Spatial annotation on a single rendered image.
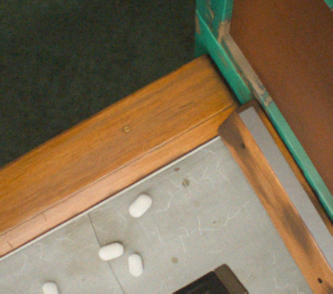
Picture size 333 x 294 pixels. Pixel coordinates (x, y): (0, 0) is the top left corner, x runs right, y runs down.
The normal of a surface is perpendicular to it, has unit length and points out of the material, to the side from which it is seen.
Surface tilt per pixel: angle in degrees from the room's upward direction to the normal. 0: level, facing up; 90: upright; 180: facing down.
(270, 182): 67
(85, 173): 0
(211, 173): 0
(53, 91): 0
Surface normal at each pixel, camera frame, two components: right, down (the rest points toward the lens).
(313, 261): -0.81, 0.33
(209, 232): -0.04, -0.25
